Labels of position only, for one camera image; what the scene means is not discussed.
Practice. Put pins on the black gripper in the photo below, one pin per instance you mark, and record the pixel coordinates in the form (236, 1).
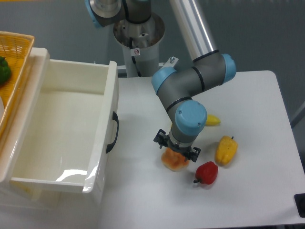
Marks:
(162, 139)

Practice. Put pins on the round orange bread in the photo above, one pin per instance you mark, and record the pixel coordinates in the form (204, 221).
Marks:
(173, 160)

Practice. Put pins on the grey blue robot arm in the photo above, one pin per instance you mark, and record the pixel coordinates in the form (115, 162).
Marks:
(176, 89)

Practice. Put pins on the red bell pepper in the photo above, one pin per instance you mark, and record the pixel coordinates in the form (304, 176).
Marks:
(206, 173)

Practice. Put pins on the yellow banana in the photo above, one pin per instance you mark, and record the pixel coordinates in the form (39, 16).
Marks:
(212, 120)

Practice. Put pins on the yellow bell pepper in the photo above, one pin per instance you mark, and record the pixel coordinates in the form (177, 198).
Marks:
(226, 150)

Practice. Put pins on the white open drawer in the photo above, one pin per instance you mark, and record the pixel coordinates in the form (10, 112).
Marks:
(64, 149)

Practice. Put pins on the black object at edge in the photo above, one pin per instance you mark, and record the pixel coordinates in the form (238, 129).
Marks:
(300, 204)

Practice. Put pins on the green bell pepper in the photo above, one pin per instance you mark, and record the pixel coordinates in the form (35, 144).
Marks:
(5, 71)

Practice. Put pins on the yellow woven basket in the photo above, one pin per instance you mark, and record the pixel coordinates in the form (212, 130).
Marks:
(15, 49)

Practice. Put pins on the black drawer handle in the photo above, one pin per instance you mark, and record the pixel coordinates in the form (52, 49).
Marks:
(115, 132)

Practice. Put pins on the white bracket behind table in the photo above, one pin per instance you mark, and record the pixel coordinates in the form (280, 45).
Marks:
(171, 62)

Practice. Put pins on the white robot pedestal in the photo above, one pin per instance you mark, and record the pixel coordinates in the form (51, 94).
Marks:
(140, 45)

